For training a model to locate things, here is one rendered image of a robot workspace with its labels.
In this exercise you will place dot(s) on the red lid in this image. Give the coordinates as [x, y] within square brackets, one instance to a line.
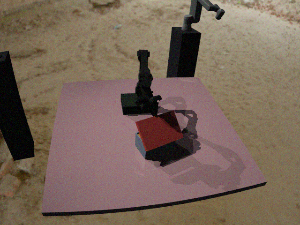
[159, 130]

